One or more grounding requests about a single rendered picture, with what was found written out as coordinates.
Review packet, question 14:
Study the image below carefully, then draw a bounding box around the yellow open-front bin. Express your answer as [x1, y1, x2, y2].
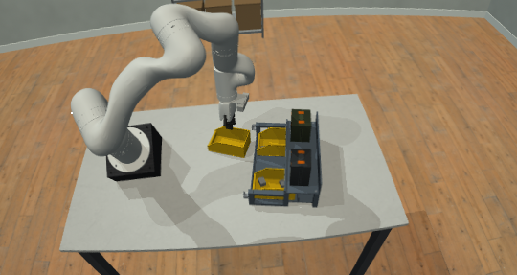
[253, 168, 295, 200]
[209, 126, 251, 158]
[257, 127, 286, 156]

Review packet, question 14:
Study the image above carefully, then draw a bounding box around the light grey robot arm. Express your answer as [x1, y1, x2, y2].
[71, 4, 255, 172]

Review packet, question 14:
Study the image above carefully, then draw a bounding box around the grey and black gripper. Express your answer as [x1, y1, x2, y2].
[219, 101, 236, 130]

